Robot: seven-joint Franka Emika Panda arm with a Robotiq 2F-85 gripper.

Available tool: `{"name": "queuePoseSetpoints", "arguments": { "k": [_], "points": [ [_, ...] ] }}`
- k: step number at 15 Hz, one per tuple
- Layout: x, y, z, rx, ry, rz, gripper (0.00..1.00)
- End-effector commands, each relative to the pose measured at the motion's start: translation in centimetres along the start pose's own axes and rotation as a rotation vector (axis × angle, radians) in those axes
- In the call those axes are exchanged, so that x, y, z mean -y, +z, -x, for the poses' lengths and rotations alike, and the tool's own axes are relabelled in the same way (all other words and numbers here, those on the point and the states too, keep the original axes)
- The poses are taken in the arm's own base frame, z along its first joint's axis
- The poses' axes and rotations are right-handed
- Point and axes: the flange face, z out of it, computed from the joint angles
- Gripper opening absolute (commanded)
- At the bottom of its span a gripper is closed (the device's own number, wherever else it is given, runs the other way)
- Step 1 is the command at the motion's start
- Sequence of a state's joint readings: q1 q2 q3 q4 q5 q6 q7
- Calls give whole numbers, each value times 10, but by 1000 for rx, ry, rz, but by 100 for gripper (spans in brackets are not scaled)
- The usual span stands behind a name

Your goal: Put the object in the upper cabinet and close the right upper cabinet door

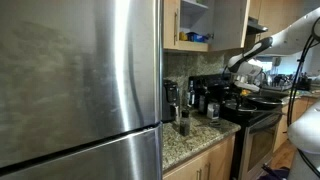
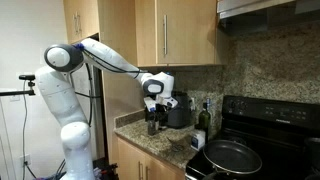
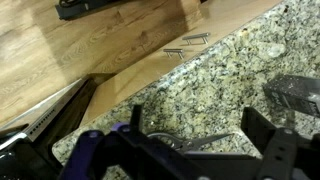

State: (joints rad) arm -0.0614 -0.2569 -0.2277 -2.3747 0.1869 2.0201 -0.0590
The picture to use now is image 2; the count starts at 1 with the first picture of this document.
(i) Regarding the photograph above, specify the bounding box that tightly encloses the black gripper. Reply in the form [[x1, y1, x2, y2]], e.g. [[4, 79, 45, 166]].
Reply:
[[144, 104, 168, 136]]

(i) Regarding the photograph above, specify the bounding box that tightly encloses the cabinet door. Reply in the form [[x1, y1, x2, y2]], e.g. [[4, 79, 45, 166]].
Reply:
[[135, 0, 156, 67]]

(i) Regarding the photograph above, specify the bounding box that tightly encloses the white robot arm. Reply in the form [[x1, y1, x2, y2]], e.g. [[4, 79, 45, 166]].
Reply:
[[35, 38, 178, 180]]

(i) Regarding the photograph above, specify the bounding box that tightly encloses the wooden lower cabinet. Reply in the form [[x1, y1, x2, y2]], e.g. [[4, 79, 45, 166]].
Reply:
[[118, 138, 185, 180]]

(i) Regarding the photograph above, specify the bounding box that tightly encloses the wooden upper cabinet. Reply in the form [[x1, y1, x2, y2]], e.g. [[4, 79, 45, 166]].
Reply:
[[150, 0, 229, 67]]

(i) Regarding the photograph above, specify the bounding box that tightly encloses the wooden cabinet above fridge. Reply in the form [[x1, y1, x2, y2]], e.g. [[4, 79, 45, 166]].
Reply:
[[63, 0, 99, 43]]

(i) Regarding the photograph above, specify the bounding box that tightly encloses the black air fryer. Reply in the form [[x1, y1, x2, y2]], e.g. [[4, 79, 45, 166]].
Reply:
[[166, 91, 190, 129]]

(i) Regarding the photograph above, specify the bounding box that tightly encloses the white blue carton box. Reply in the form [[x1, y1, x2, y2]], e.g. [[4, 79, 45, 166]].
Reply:
[[191, 130, 205, 151]]

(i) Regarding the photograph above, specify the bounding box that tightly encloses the dark green glass bottle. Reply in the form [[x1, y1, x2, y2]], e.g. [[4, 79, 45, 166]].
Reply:
[[198, 103, 211, 142]]

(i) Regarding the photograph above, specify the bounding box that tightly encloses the black frying pan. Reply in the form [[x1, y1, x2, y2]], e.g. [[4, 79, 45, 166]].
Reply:
[[202, 140, 262, 180]]

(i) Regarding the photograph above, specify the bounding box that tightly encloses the black electric stove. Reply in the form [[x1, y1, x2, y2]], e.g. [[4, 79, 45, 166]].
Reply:
[[185, 95, 320, 180]]

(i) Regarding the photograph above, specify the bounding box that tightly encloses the steel range hood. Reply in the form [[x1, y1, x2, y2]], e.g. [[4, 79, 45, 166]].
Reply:
[[217, 0, 320, 36]]

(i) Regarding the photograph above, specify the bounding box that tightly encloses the black camera on stand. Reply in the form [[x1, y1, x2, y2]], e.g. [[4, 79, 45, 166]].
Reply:
[[0, 75, 35, 96]]

